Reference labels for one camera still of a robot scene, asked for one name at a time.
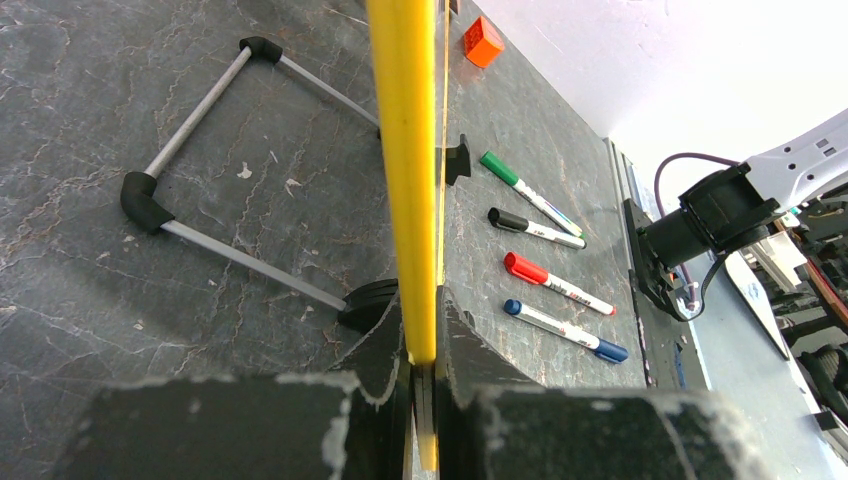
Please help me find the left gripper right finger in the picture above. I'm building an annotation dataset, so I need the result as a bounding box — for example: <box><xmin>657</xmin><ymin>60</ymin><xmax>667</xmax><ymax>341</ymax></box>
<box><xmin>435</xmin><ymin>287</ymin><xmax>771</xmax><ymax>479</ymax></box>

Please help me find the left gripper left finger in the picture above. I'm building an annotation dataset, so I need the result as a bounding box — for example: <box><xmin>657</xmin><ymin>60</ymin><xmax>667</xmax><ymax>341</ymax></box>
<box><xmin>53</xmin><ymin>298</ymin><xmax>406</xmax><ymax>479</ymax></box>

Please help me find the yellow-framed whiteboard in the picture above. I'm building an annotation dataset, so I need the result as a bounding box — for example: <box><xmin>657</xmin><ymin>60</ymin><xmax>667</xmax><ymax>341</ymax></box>
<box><xmin>366</xmin><ymin>1</ymin><xmax>448</xmax><ymax>471</ymax></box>

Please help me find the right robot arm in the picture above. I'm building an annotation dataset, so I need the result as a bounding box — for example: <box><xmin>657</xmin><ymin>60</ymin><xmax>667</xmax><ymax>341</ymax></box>
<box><xmin>638</xmin><ymin>111</ymin><xmax>847</xmax><ymax>270</ymax></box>

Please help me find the blue whiteboard marker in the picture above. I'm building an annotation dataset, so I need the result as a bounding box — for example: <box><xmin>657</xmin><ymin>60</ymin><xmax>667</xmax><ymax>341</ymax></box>
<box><xmin>503</xmin><ymin>299</ymin><xmax>629</xmax><ymax>364</ymax></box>

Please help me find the red whiteboard marker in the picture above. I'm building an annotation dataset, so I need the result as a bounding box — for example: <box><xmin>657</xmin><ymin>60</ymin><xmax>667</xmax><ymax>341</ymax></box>
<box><xmin>503</xmin><ymin>252</ymin><xmax>617</xmax><ymax>316</ymax></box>

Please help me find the black whiteboard marker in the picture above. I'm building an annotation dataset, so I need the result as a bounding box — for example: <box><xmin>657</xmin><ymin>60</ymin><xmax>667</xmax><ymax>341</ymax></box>
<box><xmin>487</xmin><ymin>207</ymin><xmax>586</xmax><ymax>250</ymax></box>

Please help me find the green whiteboard marker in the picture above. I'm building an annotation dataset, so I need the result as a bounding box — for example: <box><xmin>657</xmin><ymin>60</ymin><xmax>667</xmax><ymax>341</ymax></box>
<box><xmin>480</xmin><ymin>151</ymin><xmax>585</xmax><ymax>240</ymax></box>

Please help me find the black whiteboard clip foot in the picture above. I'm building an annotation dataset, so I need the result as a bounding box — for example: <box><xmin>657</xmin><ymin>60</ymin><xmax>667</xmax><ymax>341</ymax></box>
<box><xmin>444</xmin><ymin>134</ymin><xmax>471</xmax><ymax>186</ymax></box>

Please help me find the orange semicircle block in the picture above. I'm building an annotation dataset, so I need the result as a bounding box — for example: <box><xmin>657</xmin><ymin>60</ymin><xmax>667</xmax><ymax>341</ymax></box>
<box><xmin>463</xmin><ymin>16</ymin><xmax>505</xmax><ymax>69</ymax></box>

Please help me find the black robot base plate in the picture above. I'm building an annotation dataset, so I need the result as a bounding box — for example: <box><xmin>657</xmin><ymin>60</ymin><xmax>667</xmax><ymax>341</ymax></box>
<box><xmin>622</xmin><ymin>199</ymin><xmax>709</xmax><ymax>390</ymax></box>

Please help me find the grey whiteboard support frame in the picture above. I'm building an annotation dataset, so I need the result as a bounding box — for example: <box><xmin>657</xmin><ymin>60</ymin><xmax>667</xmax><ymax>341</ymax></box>
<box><xmin>118</xmin><ymin>35</ymin><xmax>397</xmax><ymax>312</ymax></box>

